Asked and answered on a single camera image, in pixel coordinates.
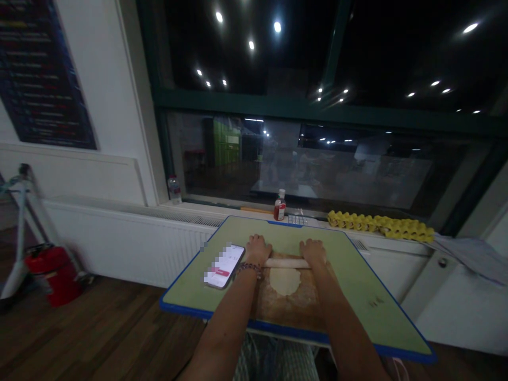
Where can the person's right hand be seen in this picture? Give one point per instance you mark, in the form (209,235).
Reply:
(314,252)

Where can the red fire extinguisher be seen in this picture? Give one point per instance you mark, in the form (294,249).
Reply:
(55,276)

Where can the smartphone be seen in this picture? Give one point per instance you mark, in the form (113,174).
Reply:
(224,266)

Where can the stack of papers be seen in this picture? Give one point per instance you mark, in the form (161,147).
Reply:
(468,254)

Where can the white radiator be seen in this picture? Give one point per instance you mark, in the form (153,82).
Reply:
(131,242)

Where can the green table with blue edge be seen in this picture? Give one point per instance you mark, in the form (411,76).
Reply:
(293,285)

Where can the dark wall poster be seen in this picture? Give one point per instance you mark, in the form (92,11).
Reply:
(39,75)

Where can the yellow egg carton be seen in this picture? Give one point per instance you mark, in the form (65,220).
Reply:
(381,225)

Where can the flat round dough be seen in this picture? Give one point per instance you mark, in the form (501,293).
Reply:
(284,279)

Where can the wooden board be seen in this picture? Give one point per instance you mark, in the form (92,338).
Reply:
(286,293)

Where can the person's left hand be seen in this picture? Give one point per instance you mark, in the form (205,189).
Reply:
(258,249)

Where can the clear water bottle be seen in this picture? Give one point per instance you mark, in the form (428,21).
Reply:
(174,189)

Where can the person's right fingers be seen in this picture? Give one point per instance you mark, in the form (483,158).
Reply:
(311,244)

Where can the person's legs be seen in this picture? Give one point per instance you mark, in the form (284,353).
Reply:
(274,359)

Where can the green-framed window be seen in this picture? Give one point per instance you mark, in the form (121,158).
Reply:
(329,111)

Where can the red sauce bottle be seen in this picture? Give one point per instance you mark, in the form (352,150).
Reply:
(279,206)

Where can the person's left fingers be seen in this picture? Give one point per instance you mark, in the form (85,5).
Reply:
(258,240)

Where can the wooden rolling pin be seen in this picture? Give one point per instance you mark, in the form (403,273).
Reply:
(286,262)

